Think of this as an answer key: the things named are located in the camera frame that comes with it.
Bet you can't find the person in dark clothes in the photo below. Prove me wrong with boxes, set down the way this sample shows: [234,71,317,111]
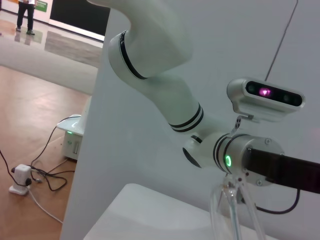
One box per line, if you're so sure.
[15,0,36,36]

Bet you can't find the green wall sign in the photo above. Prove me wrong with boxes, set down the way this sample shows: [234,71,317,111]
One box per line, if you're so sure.
[34,0,54,12]

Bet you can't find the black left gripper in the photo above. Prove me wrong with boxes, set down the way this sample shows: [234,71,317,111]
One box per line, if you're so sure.
[246,147,320,195]

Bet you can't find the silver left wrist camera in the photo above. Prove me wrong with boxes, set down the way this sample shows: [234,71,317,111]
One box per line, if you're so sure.
[226,78,306,137]

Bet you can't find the white power adapter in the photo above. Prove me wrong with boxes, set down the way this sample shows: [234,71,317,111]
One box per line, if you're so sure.
[8,164,33,195]

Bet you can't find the clear white glasses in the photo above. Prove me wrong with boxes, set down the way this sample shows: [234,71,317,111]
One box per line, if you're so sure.
[209,174,266,240]

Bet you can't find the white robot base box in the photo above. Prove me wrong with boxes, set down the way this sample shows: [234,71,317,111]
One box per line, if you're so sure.
[56,113,86,162]

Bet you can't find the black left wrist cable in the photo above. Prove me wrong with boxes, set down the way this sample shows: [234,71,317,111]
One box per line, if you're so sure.
[254,187,301,215]

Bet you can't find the white floor cable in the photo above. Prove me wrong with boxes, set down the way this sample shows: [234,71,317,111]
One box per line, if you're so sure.
[26,186,64,224]

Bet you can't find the black floor cable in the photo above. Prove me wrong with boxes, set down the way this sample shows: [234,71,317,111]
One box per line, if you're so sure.
[29,166,76,193]
[0,149,15,176]
[30,124,60,168]

